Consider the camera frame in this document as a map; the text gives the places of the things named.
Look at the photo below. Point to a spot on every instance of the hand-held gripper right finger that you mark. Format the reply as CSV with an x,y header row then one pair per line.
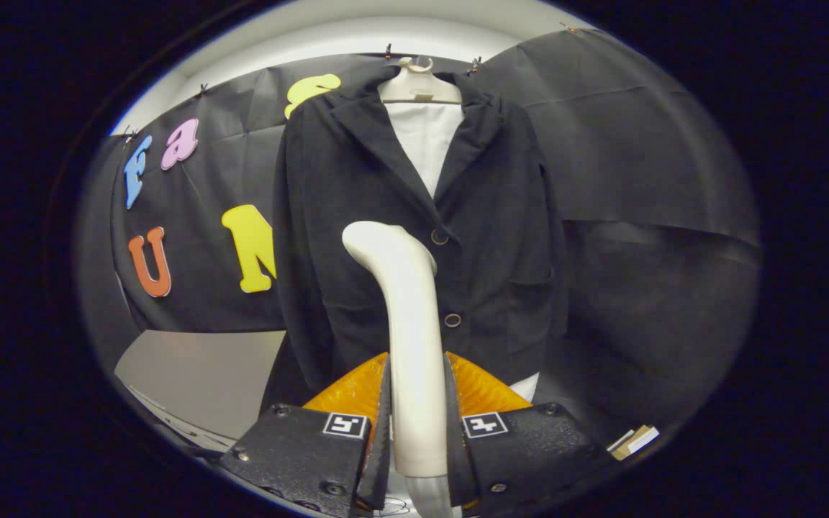
x,y
455,446

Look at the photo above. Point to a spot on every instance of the white clothes hanger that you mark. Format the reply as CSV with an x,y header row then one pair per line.
x,y
418,88

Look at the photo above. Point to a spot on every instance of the small tan and white box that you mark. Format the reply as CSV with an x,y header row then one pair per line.
x,y
634,440

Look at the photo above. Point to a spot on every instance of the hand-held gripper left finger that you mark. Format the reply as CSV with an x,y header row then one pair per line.
x,y
382,446

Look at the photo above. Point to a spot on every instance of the black backdrop cloth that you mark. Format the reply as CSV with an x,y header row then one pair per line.
x,y
637,180

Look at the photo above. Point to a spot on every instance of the grey cabinet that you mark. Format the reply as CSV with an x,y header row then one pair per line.
x,y
198,374

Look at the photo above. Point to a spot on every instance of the black button jacket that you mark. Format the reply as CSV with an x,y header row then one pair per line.
x,y
342,216

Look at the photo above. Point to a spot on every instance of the white mannequin torso with stand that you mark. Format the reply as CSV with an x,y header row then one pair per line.
x,y
425,140

